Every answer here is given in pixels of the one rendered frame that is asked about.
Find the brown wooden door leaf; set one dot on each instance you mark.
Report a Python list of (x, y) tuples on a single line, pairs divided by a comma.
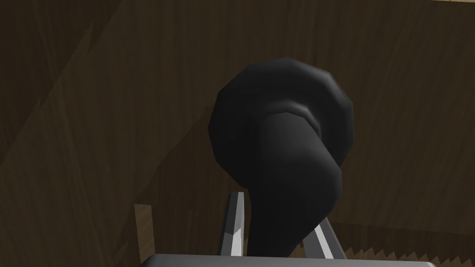
[(111, 111)]

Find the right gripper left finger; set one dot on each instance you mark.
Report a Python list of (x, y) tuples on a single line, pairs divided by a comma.
[(234, 230)]

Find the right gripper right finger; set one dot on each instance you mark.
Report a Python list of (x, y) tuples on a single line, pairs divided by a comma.
[(326, 243)]

